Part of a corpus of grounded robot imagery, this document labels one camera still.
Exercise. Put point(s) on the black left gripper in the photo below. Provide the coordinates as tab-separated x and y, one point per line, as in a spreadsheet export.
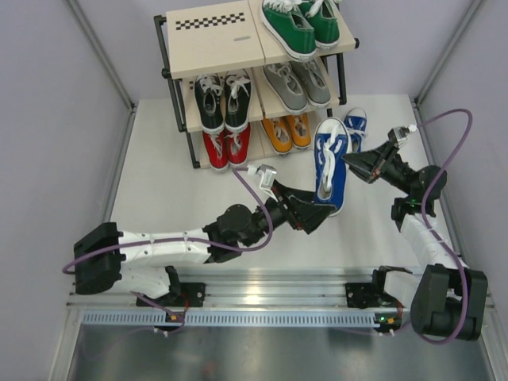
308	216

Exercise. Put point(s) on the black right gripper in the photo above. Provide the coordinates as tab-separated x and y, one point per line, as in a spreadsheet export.
364	165

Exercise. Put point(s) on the blue sneaker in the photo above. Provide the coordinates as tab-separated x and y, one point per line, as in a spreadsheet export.
331	142
356	124

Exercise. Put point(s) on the orange sneaker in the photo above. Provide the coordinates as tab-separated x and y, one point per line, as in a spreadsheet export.
278	134
299	130

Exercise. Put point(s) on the red sneaker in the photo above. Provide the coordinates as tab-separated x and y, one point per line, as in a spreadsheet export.
215	149
237	146

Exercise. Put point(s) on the grey sneaker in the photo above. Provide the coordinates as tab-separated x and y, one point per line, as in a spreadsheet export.
310	76
287	87

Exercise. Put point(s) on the black sneaker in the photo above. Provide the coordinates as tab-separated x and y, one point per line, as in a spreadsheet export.
238	93
207	93

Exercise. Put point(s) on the green sneaker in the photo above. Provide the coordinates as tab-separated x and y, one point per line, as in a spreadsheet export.
286	23
320	15

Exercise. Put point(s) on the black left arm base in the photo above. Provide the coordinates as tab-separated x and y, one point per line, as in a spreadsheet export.
191	294

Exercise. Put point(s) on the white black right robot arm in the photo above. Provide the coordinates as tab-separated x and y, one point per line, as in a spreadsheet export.
448	300

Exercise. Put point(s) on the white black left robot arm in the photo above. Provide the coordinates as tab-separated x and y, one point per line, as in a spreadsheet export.
108	259

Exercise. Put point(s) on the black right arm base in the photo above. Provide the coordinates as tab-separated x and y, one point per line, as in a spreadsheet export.
363	295

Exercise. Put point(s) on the beige black shoe shelf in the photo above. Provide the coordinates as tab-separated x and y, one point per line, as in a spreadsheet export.
228	37

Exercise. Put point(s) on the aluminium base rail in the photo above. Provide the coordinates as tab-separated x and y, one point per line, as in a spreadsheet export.
243	302

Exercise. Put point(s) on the grey aluminium corner post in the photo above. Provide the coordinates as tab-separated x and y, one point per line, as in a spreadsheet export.
458	34

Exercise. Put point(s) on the left grey corner post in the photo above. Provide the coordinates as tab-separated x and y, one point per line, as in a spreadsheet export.
98	49

